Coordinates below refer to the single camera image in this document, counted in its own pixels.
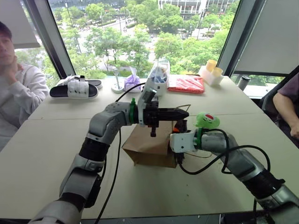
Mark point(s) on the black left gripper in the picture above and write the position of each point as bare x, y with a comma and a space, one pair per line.
151, 116

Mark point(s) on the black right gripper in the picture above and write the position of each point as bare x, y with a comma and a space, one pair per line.
182, 126

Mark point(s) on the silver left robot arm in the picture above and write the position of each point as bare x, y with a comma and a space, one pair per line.
102, 126

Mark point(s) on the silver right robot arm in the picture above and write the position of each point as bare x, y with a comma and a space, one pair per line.
243, 163

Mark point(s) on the green plush toy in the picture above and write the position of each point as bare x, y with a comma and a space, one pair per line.
207, 120

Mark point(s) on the clear plastic bag with items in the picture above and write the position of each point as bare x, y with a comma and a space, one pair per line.
160, 78

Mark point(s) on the brown paper bag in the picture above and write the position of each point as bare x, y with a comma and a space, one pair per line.
144, 142

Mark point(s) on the small orange object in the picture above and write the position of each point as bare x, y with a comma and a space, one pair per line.
175, 128

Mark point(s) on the red plastic-wrapped package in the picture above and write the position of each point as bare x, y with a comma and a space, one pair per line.
187, 84

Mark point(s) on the purple tissue pack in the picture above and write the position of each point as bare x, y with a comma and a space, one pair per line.
132, 83

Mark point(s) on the white cup holder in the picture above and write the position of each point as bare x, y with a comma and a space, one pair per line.
210, 78

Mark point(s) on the yellow paper cup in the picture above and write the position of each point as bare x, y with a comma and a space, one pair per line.
217, 71
211, 64

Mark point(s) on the silver stand with round base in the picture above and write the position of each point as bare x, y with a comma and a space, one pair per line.
117, 87

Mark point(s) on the black and silver tumbler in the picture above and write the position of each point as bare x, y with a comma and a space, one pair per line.
243, 82

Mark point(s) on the black and white slide sandal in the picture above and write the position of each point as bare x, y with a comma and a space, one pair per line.
77, 91
93, 82

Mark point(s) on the black office chair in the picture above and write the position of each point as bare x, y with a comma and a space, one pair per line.
268, 98

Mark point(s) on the person in dark shirt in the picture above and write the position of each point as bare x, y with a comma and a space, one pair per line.
288, 93

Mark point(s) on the white roller blind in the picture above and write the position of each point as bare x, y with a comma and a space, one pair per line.
268, 35
14, 21

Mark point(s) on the person in white hoodie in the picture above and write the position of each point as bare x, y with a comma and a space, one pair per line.
23, 93

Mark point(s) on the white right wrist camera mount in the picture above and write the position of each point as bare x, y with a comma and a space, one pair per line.
182, 141

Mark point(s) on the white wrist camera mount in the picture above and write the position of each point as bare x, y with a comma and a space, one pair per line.
141, 105
182, 141

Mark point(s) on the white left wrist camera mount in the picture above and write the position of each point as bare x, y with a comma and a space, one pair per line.
141, 105

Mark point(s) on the dark window frame post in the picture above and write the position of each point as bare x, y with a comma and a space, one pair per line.
240, 30
51, 37

